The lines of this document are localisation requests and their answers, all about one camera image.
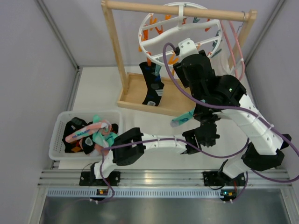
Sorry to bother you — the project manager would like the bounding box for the mint green sock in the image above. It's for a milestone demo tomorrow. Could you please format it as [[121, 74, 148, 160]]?
[[170, 108, 204, 127], [93, 115, 118, 148]]

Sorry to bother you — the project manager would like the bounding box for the black patterned sock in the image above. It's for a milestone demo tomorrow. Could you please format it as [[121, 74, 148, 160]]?
[[62, 117, 91, 154], [139, 62, 164, 106]]

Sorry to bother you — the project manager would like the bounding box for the white round clip hanger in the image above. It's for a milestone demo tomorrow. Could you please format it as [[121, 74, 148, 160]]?
[[138, 2, 223, 67]]

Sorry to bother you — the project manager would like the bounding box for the pink sock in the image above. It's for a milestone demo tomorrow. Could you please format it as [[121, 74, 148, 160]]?
[[89, 144, 109, 157], [64, 120, 112, 143]]

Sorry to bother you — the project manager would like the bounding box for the pink sock front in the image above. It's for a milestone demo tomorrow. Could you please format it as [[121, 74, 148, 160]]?
[[89, 144, 109, 157]]

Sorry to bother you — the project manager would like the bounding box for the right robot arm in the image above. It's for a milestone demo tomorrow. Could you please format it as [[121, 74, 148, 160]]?
[[173, 50, 291, 181]]

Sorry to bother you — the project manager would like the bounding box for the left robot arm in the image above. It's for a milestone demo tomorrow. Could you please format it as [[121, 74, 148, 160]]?
[[89, 110, 220, 184]]

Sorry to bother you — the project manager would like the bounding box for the white cloth garment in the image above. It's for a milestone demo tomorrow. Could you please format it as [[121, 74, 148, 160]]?
[[210, 48, 231, 76]]

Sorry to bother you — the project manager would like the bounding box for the black red argyle sock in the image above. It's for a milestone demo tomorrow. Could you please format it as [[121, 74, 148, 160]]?
[[62, 120, 119, 156]]

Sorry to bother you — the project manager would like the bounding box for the white plastic basket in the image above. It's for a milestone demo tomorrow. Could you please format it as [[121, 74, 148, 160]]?
[[49, 110, 125, 161]]

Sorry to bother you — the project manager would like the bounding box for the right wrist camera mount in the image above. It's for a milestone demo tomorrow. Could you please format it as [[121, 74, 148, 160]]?
[[175, 38, 199, 62]]

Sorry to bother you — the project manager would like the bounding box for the wooden clothes rack frame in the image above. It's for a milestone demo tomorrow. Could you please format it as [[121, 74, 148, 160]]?
[[101, 0, 257, 116]]

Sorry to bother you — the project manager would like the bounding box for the pink wire hanger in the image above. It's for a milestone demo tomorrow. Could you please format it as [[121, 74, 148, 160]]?
[[221, 20, 245, 80]]

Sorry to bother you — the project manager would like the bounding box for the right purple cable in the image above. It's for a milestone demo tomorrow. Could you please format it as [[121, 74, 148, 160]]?
[[163, 42, 299, 183]]

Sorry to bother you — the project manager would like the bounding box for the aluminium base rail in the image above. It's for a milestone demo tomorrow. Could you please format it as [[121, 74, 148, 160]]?
[[37, 169, 292, 189]]

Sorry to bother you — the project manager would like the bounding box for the perforated cable duct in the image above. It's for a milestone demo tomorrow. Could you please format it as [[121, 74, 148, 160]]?
[[47, 188, 235, 198]]

